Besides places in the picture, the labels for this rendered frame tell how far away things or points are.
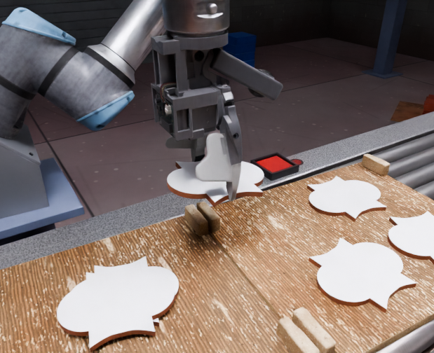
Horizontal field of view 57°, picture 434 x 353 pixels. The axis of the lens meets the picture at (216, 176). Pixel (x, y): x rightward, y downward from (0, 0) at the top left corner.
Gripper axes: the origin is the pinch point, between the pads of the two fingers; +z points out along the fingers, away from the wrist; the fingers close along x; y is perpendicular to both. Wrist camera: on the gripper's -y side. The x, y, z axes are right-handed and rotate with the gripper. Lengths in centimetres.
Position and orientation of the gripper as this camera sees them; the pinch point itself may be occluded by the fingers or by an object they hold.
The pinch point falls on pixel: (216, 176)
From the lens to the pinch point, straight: 57.3
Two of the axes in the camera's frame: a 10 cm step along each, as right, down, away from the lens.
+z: 0.2, 8.6, 5.0
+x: 4.7, 4.4, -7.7
